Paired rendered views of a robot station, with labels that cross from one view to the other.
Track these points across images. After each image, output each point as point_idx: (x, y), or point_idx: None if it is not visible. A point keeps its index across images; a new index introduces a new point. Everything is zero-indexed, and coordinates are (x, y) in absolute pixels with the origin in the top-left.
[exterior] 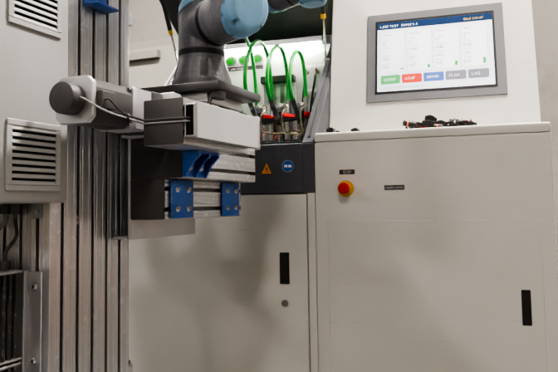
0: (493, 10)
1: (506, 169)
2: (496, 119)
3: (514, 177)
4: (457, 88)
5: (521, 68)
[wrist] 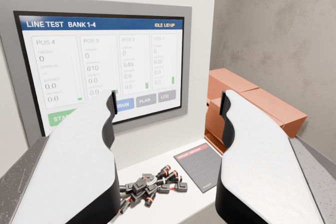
0: (184, 16)
1: (210, 221)
2: (177, 138)
3: (213, 221)
4: (148, 115)
5: (198, 87)
